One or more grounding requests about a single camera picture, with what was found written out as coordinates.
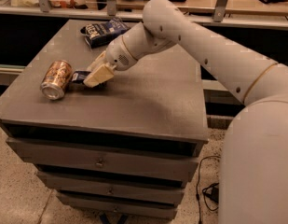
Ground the orange soda can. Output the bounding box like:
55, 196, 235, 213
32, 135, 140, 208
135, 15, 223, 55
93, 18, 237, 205
40, 60, 73, 100

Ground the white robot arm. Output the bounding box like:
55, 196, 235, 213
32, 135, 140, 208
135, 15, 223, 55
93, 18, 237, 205
85, 0, 288, 224

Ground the black power adapter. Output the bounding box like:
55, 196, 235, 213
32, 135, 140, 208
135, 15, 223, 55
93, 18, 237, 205
211, 185, 219, 203

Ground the grey drawer cabinet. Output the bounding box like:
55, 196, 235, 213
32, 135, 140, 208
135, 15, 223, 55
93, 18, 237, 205
0, 20, 208, 219

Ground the blue chip bag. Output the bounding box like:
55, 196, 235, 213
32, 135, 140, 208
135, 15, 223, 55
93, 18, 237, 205
80, 17, 130, 49

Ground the grey metal railing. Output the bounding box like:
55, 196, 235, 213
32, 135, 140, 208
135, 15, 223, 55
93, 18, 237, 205
0, 0, 288, 32

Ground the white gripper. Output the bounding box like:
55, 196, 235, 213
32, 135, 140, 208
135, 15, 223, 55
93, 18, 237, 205
83, 35, 138, 88

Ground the dark blue rxbar wrapper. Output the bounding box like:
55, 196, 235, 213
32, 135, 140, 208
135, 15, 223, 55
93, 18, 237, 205
71, 71, 90, 84

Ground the black power cable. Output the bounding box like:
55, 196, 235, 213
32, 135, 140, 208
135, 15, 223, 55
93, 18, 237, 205
195, 155, 222, 224

